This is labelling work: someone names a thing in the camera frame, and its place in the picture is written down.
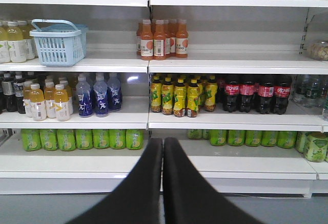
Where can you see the pale yellow drink bottle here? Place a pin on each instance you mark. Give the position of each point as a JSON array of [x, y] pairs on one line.
[[16, 43], [4, 50]]

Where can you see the orange-yellow drink bottle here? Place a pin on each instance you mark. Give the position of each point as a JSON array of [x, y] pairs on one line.
[[61, 103], [37, 101]]

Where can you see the blue sports drink bottle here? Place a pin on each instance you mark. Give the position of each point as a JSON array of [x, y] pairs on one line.
[[83, 91], [114, 90], [100, 90]]

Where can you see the dark tea bottle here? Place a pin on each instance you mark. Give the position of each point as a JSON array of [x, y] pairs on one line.
[[9, 93]]

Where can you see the green tea bottle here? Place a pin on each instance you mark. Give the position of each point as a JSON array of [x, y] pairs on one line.
[[31, 139], [134, 139]]

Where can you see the black cola plastic bottle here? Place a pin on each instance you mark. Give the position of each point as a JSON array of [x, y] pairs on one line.
[[282, 88], [231, 91], [265, 93], [246, 91]]

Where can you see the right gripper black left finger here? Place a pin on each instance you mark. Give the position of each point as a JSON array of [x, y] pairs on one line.
[[136, 198]]

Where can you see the yellow lemon tea bottle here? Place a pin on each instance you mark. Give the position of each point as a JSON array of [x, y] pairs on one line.
[[167, 94], [180, 93], [193, 96]]

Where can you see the light blue plastic basket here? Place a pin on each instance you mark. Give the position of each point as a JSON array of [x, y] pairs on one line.
[[59, 43]]

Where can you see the clear water bottle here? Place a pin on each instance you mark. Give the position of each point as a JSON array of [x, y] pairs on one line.
[[306, 90]]

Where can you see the white metal shelving unit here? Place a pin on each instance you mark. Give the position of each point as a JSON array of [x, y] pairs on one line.
[[225, 36]]

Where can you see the orange C100 juice bottle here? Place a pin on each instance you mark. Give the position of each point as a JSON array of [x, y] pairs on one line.
[[146, 40], [159, 40], [182, 39]]

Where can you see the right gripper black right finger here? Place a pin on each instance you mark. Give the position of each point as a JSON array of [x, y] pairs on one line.
[[188, 197]]

